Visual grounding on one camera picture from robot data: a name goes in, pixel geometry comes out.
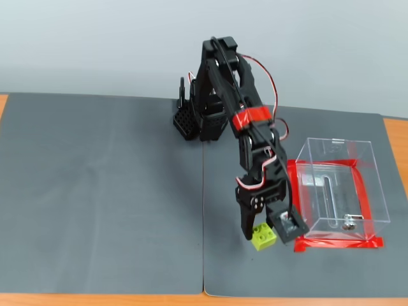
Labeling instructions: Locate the transparent plastic box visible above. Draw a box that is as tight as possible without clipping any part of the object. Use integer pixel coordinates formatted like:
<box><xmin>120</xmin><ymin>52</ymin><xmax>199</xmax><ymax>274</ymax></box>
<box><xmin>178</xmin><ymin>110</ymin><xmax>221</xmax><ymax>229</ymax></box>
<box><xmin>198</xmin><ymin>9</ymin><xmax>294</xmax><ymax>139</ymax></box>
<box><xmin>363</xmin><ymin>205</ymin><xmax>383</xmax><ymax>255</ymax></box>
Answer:
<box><xmin>295</xmin><ymin>137</ymin><xmax>391</xmax><ymax>240</ymax></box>

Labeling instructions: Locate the red white servo wire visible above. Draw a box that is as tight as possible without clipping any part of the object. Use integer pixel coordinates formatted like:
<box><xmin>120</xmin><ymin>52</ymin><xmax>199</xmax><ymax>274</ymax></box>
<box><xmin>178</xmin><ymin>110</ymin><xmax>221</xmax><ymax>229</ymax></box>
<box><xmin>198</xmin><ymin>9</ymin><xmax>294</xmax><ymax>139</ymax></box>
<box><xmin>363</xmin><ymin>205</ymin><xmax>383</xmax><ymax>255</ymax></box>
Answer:
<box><xmin>235</xmin><ymin>148</ymin><xmax>278</xmax><ymax>192</ymax></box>
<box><xmin>238</xmin><ymin>53</ymin><xmax>291</xmax><ymax>141</ymax></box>

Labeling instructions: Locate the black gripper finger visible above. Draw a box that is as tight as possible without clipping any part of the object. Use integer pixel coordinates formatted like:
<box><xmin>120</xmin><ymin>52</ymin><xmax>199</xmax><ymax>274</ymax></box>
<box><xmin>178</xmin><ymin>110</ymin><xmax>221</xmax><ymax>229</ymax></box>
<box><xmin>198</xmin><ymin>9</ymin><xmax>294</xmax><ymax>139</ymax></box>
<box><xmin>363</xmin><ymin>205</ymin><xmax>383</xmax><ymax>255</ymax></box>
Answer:
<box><xmin>237</xmin><ymin>194</ymin><xmax>266</xmax><ymax>241</ymax></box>

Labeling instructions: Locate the black table clamp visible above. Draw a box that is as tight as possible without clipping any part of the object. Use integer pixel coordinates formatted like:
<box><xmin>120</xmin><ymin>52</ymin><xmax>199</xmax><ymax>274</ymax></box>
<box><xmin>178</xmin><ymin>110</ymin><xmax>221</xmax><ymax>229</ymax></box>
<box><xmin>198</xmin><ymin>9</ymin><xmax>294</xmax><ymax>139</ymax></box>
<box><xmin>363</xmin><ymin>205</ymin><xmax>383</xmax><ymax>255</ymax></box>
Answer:
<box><xmin>177</xmin><ymin>76</ymin><xmax>189</xmax><ymax>109</ymax></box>

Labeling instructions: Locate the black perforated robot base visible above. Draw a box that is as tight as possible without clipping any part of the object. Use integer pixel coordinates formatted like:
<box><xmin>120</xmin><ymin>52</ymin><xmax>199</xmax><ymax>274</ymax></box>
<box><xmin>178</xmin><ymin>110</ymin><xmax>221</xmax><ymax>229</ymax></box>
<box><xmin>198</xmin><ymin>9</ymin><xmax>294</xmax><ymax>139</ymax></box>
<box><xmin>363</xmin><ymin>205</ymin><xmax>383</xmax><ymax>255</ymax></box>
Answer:
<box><xmin>171</xmin><ymin>95</ymin><xmax>229</xmax><ymax>143</ymax></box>

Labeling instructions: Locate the black camera cable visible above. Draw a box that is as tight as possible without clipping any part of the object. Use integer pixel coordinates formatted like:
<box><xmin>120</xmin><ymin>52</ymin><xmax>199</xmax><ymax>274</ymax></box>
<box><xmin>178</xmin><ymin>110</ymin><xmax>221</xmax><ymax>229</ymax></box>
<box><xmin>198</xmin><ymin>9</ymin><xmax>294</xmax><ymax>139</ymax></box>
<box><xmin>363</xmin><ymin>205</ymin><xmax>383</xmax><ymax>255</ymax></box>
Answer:
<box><xmin>209</xmin><ymin>36</ymin><xmax>293</xmax><ymax>219</ymax></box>

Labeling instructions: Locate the black gripper camera mount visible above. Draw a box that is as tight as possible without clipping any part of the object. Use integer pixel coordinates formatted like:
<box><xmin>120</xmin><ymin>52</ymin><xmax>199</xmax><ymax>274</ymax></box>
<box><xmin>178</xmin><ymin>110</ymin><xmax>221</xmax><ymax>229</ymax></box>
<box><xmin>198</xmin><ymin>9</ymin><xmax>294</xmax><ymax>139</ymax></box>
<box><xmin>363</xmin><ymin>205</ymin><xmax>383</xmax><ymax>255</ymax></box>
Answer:
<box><xmin>266</xmin><ymin>207</ymin><xmax>309</xmax><ymax>245</ymax></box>

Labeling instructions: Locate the grey rubber mat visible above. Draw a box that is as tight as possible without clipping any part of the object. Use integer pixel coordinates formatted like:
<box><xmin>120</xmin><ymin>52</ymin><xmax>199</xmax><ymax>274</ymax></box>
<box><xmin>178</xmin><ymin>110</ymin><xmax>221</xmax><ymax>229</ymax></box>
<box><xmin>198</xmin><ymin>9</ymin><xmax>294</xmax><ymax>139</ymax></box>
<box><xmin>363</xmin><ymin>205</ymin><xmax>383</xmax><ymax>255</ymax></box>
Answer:
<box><xmin>202</xmin><ymin>98</ymin><xmax>408</xmax><ymax>301</ymax></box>
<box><xmin>0</xmin><ymin>92</ymin><xmax>205</xmax><ymax>295</ymax></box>

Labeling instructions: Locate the green lego block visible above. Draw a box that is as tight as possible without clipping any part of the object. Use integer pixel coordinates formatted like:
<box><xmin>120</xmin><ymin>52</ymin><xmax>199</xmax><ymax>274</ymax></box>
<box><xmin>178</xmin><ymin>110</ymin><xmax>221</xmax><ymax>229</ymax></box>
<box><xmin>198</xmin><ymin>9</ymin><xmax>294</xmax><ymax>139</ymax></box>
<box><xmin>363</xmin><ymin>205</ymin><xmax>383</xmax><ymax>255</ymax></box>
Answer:
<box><xmin>251</xmin><ymin>222</ymin><xmax>277</xmax><ymax>252</ymax></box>

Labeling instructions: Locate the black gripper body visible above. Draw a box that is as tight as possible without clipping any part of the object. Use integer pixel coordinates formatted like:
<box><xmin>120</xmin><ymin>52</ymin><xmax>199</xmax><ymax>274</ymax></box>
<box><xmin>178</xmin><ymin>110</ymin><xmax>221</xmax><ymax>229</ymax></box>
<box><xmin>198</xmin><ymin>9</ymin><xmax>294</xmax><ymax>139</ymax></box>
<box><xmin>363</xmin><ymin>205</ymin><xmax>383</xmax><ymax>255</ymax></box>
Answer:
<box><xmin>235</xmin><ymin>173</ymin><xmax>289</xmax><ymax>210</ymax></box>

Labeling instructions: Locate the red tape strip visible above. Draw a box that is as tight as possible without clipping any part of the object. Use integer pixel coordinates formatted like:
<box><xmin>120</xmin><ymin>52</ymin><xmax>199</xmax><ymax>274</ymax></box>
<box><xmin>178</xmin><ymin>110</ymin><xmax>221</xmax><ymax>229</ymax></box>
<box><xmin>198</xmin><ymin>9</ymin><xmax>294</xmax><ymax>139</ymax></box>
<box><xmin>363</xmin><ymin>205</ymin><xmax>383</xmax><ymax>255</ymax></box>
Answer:
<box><xmin>286</xmin><ymin>158</ymin><xmax>360</xmax><ymax>168</ymax></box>
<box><xmin>293</xmin><ymin>234</ymin><xmax>385</xmax><ymax>253</ymax></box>
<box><xmin>286</xmin><ymin>160</ymin><xmax>307</xmax><ymax>237</ymax></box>
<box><xmin>350</xmin><ymin>165</ymin><xmax>375</xmax><ymax>240</ymax></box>

